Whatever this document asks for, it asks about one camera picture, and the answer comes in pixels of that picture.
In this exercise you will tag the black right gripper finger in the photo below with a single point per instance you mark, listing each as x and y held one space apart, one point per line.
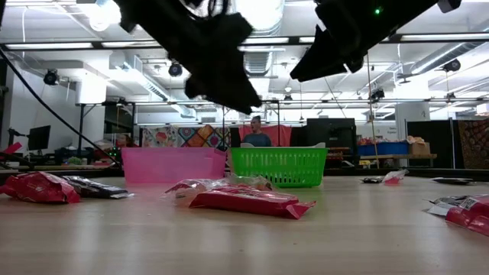
324 57

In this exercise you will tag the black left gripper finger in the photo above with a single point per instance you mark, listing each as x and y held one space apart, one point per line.
225 93

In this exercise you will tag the pink candy clear wrapper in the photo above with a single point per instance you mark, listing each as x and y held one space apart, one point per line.
248 181
183 189

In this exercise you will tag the black silver candy bar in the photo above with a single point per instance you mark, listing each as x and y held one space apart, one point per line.
95 188
452 180
370 180
443 204

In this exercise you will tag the red candy clear wrapper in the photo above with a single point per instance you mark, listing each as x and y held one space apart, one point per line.
395 177

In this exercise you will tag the red KitKat bar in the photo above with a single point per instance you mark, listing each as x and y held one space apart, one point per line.
38 189
471 219
248 202

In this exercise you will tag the black ceiling spotlight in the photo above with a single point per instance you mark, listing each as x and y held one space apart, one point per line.
377 94
175 69
51 77
452 65

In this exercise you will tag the person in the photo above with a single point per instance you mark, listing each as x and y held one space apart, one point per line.
256 139

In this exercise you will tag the colourful patchwork quilt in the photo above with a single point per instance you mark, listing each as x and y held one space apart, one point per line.
183 136

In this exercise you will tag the red hanging cloth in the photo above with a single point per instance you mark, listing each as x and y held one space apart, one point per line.
280 135

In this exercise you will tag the black equipment cabinet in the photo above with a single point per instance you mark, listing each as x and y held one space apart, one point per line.
330 133

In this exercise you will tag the pink translucent plastic bin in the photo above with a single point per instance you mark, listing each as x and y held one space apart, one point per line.
172 166

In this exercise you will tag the green plastic basket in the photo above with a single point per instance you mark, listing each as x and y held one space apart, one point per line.
279 168

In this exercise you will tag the blue storage bin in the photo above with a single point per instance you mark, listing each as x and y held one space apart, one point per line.
391 148

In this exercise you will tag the wooden workbench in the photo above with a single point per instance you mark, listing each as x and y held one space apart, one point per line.
397 156

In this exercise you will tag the cardboard box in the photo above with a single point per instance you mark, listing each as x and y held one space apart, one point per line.
419 148

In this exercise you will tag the black partition panel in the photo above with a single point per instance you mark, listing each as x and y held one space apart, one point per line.
429 145

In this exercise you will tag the brown patterned hanging cloth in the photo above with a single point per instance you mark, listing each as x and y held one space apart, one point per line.
473 145

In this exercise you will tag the black computer monitor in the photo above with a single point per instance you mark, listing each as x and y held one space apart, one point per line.
39 137

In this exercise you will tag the silver ventilation duct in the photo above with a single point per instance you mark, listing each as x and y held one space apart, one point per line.
263 57

